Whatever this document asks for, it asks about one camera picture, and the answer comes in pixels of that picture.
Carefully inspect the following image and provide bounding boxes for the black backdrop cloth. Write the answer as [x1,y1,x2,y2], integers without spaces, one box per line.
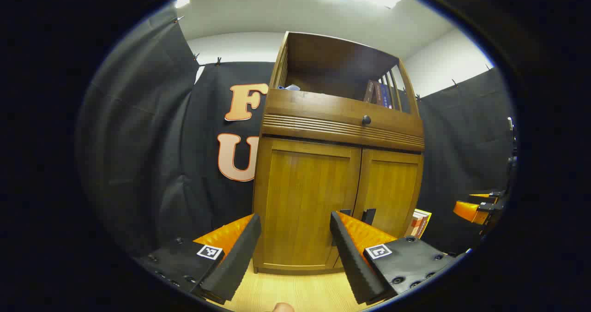
[76,10,517,257]

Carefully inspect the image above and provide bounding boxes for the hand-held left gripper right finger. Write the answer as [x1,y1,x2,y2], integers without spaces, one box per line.
[329,210,464,306]

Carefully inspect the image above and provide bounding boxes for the wooden shoe cabinet door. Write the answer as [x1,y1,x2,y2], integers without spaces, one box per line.
[253,137,362,272]
[326,148,424,269]

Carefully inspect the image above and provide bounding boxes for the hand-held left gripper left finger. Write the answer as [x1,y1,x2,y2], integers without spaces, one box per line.
[134,213,262,306]

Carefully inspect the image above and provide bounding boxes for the wooden drawer with black knob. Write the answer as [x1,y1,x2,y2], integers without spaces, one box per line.
[261,89,424,152]

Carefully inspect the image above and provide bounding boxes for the yellow book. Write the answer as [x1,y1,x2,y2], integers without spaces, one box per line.
[416,209,433,239]

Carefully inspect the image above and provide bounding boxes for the wooden double-door shoe cabinet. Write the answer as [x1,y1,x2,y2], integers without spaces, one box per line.
[252,30,425,276]

